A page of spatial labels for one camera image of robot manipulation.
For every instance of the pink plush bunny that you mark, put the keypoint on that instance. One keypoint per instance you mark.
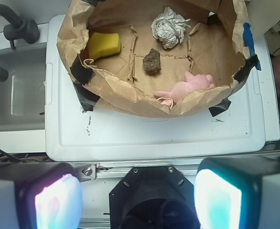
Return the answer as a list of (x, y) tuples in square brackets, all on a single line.
[(181, 89)]

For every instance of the gripper glowing gel right finger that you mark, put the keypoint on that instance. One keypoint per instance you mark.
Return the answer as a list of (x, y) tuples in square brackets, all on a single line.
[(238, 192)]

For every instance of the crumpled white paper ball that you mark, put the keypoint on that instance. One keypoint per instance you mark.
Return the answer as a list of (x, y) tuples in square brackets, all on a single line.
[(169, 28)]

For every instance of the brown rock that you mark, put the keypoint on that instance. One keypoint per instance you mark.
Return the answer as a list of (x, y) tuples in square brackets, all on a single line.
[(152, 62)]

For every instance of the brown paper bag tray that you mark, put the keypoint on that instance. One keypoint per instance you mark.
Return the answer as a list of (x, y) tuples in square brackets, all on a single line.
[(219, 42)]

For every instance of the aluminium frame rail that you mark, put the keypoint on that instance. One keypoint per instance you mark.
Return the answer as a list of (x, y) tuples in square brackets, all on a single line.
[(118, 169)]

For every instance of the white sink basin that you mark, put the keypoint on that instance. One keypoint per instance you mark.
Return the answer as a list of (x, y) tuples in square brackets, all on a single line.
[(22, 95)]

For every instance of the white plastic container lid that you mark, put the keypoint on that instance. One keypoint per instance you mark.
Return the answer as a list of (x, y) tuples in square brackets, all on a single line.
[(72, 134)]

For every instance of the gripper glowing gel left finger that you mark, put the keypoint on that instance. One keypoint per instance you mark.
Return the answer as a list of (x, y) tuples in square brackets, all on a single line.
[(39, 196)]

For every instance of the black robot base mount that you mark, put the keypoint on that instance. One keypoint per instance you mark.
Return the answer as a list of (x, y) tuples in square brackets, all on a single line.
[(153, 199)]

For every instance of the dark grey faucet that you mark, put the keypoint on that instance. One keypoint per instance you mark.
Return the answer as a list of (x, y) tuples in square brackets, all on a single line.
[(17, 28)]

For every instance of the yellow sponge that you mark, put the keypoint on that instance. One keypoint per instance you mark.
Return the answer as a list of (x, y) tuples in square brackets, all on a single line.
[(102, 45)]

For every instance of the metal corner bracket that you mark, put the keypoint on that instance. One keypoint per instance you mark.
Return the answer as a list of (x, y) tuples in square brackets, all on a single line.
[(85, 172)]

